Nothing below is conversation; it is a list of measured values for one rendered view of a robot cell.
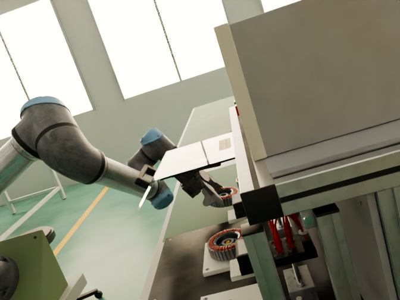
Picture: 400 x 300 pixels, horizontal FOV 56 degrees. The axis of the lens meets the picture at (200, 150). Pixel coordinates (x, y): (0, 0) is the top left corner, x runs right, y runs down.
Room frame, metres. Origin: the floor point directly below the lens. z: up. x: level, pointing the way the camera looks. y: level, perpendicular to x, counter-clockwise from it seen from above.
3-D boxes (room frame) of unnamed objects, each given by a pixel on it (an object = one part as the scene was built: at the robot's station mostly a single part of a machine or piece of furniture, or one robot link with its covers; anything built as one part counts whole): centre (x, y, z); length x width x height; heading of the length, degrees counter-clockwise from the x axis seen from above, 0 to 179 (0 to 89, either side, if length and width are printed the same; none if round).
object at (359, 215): (0.76, -0.23, 0.92); 0.66 x 0.01 x 0.30; 172
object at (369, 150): (0.75, -0.29, 1.09); 0.68 x 0.44 x 0.05; 172
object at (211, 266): (0.91, 0.01, 0.78); 0.15 x 0.15 x 0.01; 82
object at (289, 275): (0.65, -0.10, 0.80); 0.07 x 0.05 x 0.06; 172
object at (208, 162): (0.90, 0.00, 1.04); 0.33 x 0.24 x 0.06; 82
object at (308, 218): (0.77, -0.15, 1.04); 0.62 x 0.02 x 0.03; 172
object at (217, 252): (0.91, 0.01, 0.80); 0.11 x 0.11 x 0.04
